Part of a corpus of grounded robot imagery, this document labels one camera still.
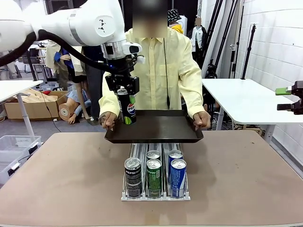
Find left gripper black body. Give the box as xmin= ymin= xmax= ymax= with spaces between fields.
xmin=105 ymin=70 xmax=140 ymax=96

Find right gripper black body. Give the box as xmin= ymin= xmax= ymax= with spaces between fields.
xmin=291 ymin=80 xmax=303 ymax=115

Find black Pepsi can lime base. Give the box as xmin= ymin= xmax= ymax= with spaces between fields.
xmin=117 ymin=88 xmax=137 ymax=125

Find black serving tray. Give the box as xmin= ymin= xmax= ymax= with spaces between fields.
xmin=104 ymin=109 xmax=205 ymax=144

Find green soda can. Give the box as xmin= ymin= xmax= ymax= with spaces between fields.
xmin=146 ymin=150 xmax=161 ymax=163
xmin=146 ymin=159 xmax=163 ymax=199

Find person's right forearm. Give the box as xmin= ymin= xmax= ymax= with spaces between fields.
xmin=98 ymin=78 xmax=121 ymax=119

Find person's left forearm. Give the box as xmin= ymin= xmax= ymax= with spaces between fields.
xmin=182 ymin=70 xmax=205 ymax=118

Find person in yellow shirt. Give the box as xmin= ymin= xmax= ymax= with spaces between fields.
xmin=98 ymin=0 xmax=205 ymax=123

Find person's right hand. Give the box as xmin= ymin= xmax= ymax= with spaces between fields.
xmin=98 ymin=111 xmax=118 ymax=132

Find person's left hand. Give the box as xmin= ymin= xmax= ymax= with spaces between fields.
xmin=193 ymin=111 xmax=211 ymax=131

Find mannequin navy top grey trousers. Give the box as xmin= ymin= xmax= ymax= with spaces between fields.
xmin=71 ymin=46 xmax=107 ymax=125

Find large white table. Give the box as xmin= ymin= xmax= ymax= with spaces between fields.
xmin=201 ymin=78 xmax=303 ymax=145

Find lying mannequin blue shirt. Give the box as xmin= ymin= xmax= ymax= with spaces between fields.
xmin=58 ymin=89 xmax=92 ymax=125

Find black stand on table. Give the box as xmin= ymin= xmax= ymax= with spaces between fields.
xmin=241 ymin=23 xmax=258 ymax=80

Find blue Pocari can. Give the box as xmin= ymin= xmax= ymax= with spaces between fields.
xmin=168 ymin=149 xmax=184 ymax=164
xmin=169 ymin=158 xmax=187 ymax=199

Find mannequin with black hat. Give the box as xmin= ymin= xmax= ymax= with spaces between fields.
xmin=45 ymin=40 xmax=83 ymax=83

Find mannequin yellow hoodie bucket hat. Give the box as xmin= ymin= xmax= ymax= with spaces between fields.
xmin=167 ymin=9 xmax=185 ymax=36

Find black Pepsi can vertical print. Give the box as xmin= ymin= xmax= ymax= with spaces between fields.
xmin=124 ymin=157 xmax=143 ymax=198

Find brown cardboard box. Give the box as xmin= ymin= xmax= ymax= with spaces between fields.
xmin=4 ymin=87 xmax=69 ymax=120

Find black tripod stand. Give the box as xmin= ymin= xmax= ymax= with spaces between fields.
xmin=26 ymin=51 xmax=38 ymax=81

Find leaning black poles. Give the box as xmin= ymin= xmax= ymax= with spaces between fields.
xmin=193 ymin=0 xmax=240 ymax=90

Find mannequin white shirt black jacket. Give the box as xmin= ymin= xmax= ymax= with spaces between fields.
xmin=187 ymin=17 xmax=209 ymax=71

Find white can dispenser rack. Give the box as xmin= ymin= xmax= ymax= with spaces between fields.
xmin=121 ymin=143 xmax=191 ymax=201

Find clear plastic storage bin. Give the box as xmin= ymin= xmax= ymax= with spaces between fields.
xmin=0 ymin=150 xmax=27 ymax=185
xmin=0 ymin=135 xmax=42 ymax=166

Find thin black neck cord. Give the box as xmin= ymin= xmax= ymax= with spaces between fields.
xmin=163 ymin=37 xmax=171 ymax=109

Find thin black floor cable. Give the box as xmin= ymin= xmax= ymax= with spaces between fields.
xmin=41 ymin=93 xmax=62 ymax=133

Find white floor cables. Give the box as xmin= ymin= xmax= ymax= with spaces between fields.
xmin=208 ymin=112 xmax=220 ymax=130

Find black camera tripod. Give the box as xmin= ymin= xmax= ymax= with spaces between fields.
xmin=205 ymin=59 xmax=218 ymax=80

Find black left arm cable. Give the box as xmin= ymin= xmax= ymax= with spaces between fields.
xmin=0 ymin=29 xmax=133 ymax=71

